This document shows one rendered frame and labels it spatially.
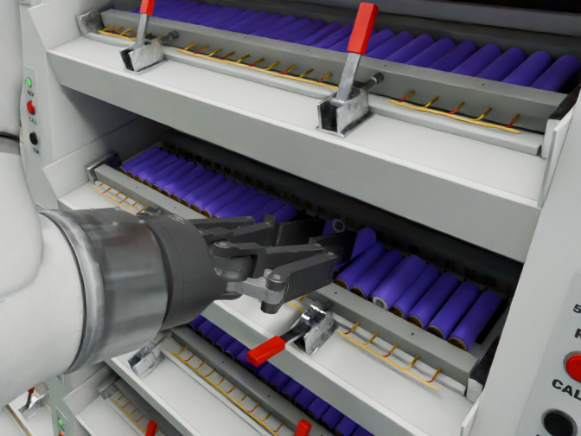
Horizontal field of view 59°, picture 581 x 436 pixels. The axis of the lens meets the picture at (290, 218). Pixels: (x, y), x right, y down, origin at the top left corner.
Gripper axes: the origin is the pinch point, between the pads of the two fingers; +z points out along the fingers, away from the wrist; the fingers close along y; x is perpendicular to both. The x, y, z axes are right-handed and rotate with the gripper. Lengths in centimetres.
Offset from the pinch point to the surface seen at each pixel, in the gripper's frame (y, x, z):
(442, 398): -15.5, 7.4, -0.7
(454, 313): -13.0, 2.3, 4.3
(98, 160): 39.9, 2.8, 2.3
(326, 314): -3.9, 5.3, -1.6
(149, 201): 25.9, 4.3, 0.9
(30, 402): 68, 64, 12
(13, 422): 87, 84, 18
